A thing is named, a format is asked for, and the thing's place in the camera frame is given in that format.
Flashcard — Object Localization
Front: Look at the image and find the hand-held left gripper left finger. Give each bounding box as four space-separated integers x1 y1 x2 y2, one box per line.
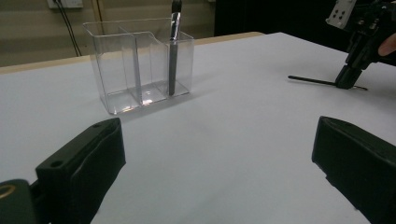
35 117 127 224

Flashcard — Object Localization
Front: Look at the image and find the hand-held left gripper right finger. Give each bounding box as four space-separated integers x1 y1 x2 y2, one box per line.
311 116 396 224

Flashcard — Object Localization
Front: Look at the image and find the clear acrylic organizer box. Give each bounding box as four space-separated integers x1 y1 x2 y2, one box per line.
82 18 195 116

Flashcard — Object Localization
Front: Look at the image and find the black pen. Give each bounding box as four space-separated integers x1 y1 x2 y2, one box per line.
168 0 183 97

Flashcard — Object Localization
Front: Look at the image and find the black power cable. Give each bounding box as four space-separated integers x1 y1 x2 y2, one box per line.
53 0 83 58

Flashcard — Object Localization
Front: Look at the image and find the white wall socket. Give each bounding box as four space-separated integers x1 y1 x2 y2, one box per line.
46 0 84 9

